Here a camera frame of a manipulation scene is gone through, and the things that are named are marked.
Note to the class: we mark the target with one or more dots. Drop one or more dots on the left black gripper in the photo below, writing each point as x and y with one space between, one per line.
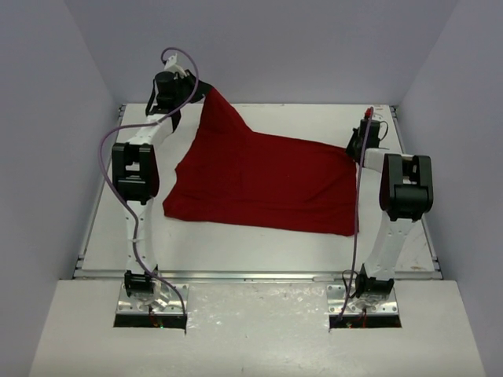
198 91

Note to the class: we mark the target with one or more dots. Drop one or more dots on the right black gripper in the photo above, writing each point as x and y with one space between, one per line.
350 150

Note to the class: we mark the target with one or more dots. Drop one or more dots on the red t-shirt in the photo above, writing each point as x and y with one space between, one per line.
234 175

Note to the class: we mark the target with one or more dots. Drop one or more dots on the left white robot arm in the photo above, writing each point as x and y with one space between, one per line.
135 174

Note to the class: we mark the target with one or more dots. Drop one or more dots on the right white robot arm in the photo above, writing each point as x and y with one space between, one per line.
406 194

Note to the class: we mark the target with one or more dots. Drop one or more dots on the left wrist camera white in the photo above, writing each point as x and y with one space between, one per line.
171 65

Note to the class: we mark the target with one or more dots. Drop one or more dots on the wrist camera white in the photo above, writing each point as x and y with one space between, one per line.
373 114
171 65

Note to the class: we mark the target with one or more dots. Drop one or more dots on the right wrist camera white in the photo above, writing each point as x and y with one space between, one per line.
373 114

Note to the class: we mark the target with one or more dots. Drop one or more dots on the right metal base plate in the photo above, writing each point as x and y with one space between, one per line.
375 305

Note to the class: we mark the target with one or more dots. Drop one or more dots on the metal base plate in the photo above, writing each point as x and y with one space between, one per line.
375 305
162 302

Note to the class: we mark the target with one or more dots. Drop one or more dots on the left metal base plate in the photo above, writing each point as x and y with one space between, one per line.
162 302

